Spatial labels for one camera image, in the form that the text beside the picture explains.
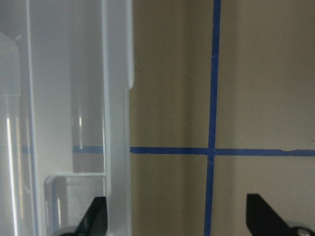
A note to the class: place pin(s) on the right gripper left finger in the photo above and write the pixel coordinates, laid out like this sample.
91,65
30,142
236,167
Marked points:
94,222

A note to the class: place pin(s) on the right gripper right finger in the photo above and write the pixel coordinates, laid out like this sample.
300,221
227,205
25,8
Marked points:
262,220

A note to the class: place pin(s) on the clear plastic box lid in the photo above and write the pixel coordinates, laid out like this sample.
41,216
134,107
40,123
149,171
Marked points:
66,69

